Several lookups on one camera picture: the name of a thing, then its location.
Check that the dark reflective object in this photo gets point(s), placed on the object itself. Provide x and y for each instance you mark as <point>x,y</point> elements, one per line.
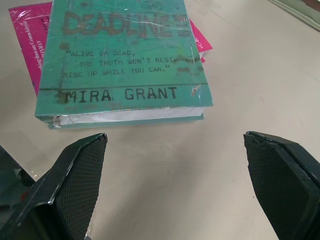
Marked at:
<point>10,170</point>

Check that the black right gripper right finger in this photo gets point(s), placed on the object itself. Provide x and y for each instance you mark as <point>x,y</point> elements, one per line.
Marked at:
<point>282,185</point>

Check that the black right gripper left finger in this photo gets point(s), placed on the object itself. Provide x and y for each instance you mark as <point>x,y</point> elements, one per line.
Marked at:
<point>62,190</point>

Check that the pink paperback book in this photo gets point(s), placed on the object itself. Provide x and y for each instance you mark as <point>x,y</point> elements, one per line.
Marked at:
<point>30,45</point>

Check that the green Deadline paperback book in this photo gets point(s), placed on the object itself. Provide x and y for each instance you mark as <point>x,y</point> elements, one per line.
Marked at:
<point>120,62</point>

